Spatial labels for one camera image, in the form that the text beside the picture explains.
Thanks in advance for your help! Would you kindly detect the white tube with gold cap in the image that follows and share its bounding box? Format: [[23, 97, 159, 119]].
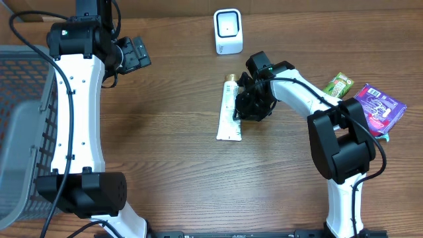
[[216, 74, 242, 141]]

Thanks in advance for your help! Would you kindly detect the green yellow snack pouch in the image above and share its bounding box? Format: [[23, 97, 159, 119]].
[[323, 72, 354, 99]]

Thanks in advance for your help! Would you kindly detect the purple sanitary pad pack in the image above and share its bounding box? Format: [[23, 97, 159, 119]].
[[354, 83, 407, 137]]

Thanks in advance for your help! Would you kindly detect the teal wet wipes pack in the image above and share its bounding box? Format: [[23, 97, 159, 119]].
[[375, 133, 390, 142]]

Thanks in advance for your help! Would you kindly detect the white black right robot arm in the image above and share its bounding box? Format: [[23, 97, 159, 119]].
[[233, 52, 376, 237]]

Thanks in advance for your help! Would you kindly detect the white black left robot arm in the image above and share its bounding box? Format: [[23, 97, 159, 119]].
[[36, 1, 150, 237]]

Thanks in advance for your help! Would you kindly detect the white barcode scanner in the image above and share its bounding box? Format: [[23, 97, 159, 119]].
[[213, 9, 243, 55]]

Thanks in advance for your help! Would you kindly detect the dark grey plastic basket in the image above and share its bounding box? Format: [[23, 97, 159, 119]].
[[1, 45, 58, 229]]

